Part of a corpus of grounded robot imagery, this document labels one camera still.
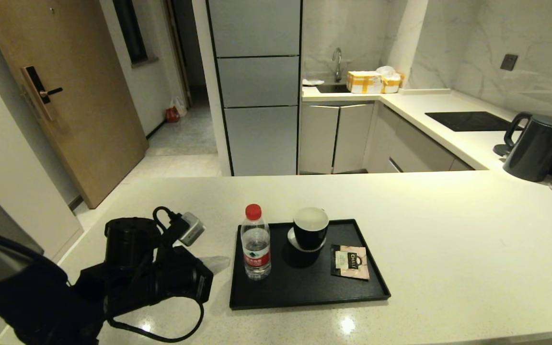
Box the pink tea bag packet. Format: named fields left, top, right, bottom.
left=331, top=244, right=370, bottom=280

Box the black cup white inside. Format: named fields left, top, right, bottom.
left=293, top=207, right=330, bottom=251

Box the black electric kettle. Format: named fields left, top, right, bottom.
left=503, top=112, right=552, bottom=182

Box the white saucer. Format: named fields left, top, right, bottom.
left=287, top=226, right=327, bottom=252

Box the black rectangular serving tray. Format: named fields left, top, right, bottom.
left=230, top=219, right=391, bottom=310

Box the tall grey refrigerator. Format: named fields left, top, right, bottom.
left=206, top=0, right=304, bottom=177

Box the grey cabinet door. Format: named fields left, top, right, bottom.
left=299, top=103, right=340, bottom=174
left=332, top=103, right=375, bottom=173

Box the brown wooden door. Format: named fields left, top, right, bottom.
left=0, top=0, right=149, bottom=209

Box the white storage cabinet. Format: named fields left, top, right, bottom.
left=0, top=85, right=85, bottom=269

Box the chrome sink faucet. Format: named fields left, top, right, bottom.
left=332, top=47, right=344, bottom=83

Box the grey counter drawer unit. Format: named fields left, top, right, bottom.
left=365, top=103, right=474, bottom=173

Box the large yellow-taped cardboard box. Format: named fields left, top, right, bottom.
left=346, top=71, right=383, bottom=94

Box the small yellow-taped cardboard box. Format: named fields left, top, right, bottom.
left=380, top=72, right=405, bottom=93

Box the black induction cooktop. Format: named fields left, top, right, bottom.
left=425, top=111, right=521, bottom=132

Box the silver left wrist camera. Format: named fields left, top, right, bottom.
left=179, top=212, right=206, bottom=246

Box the black door lock handle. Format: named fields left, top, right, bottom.
left=21, top=66, right=64, bottom=122

